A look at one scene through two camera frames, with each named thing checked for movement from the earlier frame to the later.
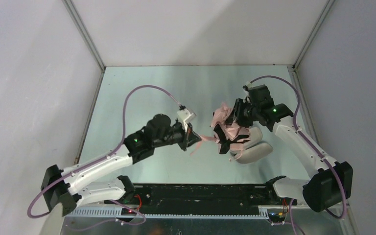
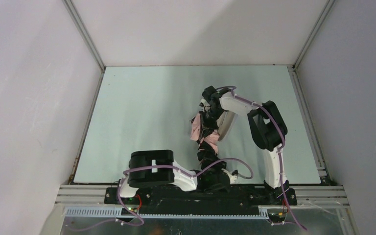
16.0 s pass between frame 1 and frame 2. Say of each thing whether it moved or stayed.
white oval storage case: moved
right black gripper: moved
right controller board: stayed
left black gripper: moved
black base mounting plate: stayed
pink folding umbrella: moved
